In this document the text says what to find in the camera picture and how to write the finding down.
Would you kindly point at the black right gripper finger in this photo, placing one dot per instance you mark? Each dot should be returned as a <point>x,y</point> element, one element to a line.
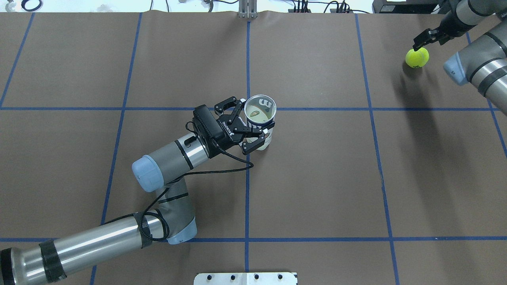
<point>426,37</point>
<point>443,38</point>

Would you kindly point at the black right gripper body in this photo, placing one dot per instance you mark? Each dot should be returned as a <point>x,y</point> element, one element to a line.
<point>450,25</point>

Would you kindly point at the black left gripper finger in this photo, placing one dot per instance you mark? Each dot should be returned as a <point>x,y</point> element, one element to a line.
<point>256,137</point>
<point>229,108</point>

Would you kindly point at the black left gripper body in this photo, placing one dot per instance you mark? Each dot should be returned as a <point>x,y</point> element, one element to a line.
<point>225,132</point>

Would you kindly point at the yellow tennis ball number three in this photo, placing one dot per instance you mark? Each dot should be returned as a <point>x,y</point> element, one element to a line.
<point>417,59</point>

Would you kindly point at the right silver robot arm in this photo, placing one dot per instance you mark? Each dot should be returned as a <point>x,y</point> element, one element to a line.
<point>483,62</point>

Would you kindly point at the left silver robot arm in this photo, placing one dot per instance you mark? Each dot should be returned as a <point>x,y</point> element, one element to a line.
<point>66,168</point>

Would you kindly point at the black box with label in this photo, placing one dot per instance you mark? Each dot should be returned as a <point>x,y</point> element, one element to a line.
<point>404,6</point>

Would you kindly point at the blue tape roll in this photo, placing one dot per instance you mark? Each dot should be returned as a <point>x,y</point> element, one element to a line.
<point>31,5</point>

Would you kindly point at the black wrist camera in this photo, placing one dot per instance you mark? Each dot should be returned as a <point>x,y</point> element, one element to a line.
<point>208,129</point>

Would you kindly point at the aluminium frame post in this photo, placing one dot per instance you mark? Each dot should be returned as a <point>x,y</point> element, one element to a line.
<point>247,9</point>

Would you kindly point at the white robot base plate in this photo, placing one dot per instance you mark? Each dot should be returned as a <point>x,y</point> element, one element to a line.
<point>247,278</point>

